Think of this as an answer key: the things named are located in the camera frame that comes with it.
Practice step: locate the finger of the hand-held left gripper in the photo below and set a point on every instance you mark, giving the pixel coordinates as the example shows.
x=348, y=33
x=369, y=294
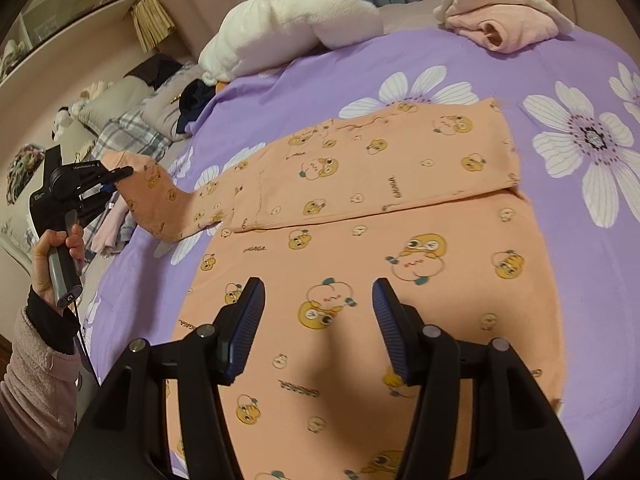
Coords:
x=114, y=173
x=104, y=191

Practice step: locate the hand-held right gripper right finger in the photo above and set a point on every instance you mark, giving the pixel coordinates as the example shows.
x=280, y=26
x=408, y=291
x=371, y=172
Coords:
x=388, y=325

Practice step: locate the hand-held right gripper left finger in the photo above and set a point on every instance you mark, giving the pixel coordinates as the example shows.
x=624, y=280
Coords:
x=246, y=319

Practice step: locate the orange duck print garment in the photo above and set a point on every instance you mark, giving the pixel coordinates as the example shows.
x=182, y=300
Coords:
x=350, y=190

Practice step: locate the person's left forearm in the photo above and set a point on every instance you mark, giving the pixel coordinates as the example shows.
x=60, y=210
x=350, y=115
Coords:
x=35, y=380

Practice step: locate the pale pink clothes pile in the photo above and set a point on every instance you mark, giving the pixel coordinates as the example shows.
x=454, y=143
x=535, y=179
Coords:
x=112, y=230

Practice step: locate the person's left hand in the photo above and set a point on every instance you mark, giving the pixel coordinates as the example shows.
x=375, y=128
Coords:
x=42, y=275

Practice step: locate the floral patterned cushion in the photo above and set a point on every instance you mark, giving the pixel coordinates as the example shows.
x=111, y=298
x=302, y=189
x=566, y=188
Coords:
x=22, y=175

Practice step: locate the grey plaid cloth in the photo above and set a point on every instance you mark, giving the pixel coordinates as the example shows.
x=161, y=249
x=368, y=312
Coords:
x=135, y=130

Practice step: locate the white plush toy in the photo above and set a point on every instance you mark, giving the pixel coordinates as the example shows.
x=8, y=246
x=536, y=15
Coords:
x=65, y=120

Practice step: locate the grey pillow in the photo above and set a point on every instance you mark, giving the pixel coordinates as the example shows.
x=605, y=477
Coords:
x=112, y=100

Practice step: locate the dark navy cloth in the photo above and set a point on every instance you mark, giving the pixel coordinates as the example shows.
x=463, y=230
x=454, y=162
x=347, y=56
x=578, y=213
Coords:
x=197, y=100

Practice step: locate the dark brown cloth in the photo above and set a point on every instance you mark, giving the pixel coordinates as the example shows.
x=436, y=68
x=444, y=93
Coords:
x=157, y=69

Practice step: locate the tan straw bundle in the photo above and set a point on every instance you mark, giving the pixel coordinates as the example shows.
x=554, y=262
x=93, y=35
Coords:
x=152, y=20

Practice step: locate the white shelf cabinet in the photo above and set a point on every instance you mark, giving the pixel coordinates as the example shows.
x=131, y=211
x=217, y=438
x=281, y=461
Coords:
x=75, y=5

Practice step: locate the purple floral bed sheet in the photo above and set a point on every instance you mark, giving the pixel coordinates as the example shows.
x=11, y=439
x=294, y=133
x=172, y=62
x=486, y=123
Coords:
x=580, y=260

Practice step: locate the white plush blanket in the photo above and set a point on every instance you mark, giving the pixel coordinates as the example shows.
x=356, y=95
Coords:
x=280, y=25

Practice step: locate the pink folded garment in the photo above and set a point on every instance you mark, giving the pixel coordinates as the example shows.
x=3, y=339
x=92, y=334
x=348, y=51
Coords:
x=525, y=24

